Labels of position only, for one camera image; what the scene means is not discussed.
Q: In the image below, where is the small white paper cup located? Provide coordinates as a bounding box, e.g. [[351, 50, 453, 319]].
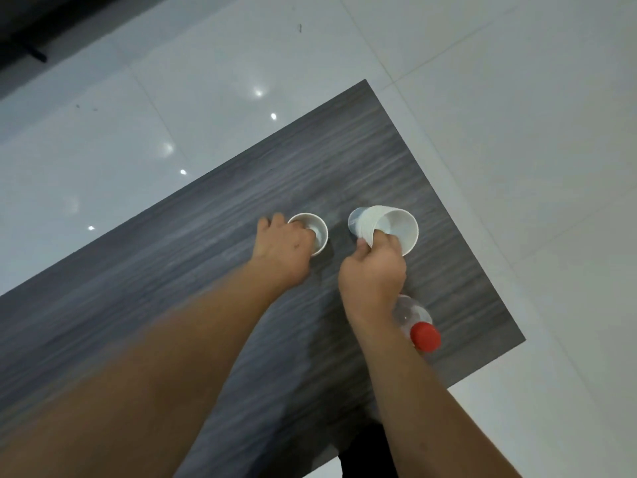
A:
[[287, 212, 329, 257]]

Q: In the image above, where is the person's right hand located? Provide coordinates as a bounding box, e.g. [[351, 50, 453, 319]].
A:
[[338, 230, 409, 328]]

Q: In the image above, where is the large white paper cup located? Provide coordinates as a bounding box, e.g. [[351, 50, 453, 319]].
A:
[[356, 205, 420, 259]]

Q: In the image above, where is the person's left forearm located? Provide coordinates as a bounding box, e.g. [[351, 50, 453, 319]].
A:
[[0, 261, 305, 478]]

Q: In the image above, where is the person's right forearm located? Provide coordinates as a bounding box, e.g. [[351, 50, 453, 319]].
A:
[[346, 313, 523, 478]]

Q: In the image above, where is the clear bottle with red cap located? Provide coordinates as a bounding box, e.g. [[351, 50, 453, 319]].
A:
[[393, 294, 442, 353]]

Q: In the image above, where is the dark furniture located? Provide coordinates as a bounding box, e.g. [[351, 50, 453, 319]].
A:
[[0, 0, 122, 72]]

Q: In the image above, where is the person's dark clothing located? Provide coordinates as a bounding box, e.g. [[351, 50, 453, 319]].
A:
[[337, 422, 400, 478]]

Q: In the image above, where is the person's left hand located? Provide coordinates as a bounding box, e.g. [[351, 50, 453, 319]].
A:
[[250, 213, 319, 289]]

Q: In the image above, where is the clear plastic cup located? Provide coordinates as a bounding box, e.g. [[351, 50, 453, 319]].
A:
[[347, 207, 370, 240]]

